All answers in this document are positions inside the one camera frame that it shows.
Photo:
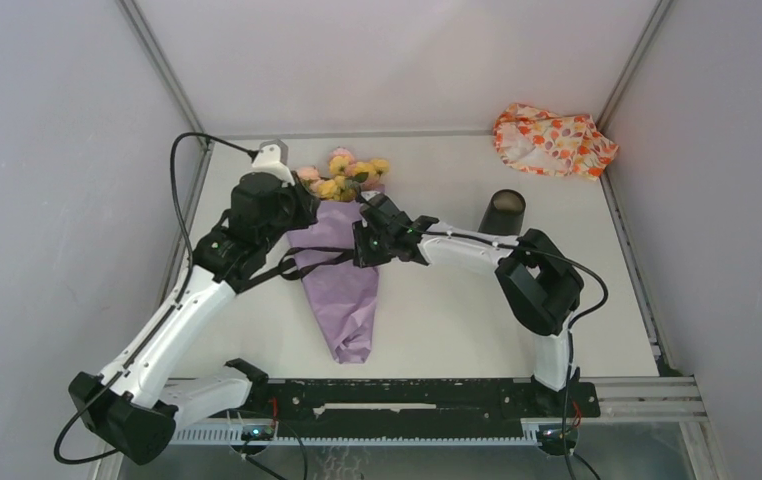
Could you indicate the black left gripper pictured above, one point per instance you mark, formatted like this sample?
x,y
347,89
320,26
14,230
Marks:
x,y
308,203

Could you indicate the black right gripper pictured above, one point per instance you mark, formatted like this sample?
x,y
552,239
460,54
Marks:
x,y
364,257

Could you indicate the flower bouquet purple paper wrap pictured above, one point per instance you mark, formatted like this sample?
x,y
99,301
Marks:
x,y
342,296

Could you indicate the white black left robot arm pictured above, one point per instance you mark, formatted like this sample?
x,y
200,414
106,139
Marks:
x,y
126,404

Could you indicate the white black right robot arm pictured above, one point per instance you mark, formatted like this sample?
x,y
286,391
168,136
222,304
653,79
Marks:
x,y
541,286

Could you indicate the dark cylindrical vase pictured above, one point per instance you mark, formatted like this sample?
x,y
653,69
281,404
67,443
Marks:
x,y
504,214

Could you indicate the orange floral fabric bag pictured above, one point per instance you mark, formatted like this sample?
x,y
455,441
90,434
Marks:
x,y
541,142

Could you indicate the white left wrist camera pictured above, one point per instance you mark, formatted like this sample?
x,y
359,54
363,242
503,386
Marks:
x,y
272,159

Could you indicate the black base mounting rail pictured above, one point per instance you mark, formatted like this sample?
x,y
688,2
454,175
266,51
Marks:
x,y
389,405

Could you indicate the aluminium corner frame profile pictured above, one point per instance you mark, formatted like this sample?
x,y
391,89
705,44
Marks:
x,y
155,54

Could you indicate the white slotted cable duct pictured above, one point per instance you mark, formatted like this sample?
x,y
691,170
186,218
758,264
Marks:
x,y
262,434

